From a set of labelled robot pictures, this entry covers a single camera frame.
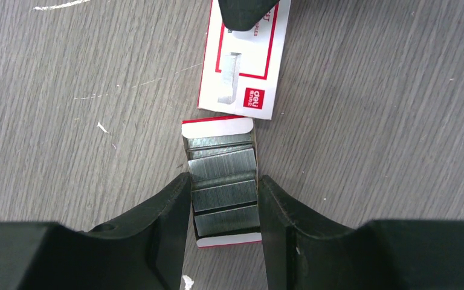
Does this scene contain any box of staples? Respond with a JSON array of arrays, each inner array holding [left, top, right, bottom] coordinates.
[[181, 115, 262, 248]]

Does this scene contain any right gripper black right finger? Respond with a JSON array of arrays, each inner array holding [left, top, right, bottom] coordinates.
[[259, 175, 464, 289]]

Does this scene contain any staple box lid sleeve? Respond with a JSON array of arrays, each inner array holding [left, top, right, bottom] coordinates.
[[197, 1, 291, 120]]

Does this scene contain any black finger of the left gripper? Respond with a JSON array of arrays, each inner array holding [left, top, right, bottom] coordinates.
[[219, 0, 280, 31]]

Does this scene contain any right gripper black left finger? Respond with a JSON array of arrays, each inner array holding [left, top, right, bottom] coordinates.
[[0, 173, 191, 289]]

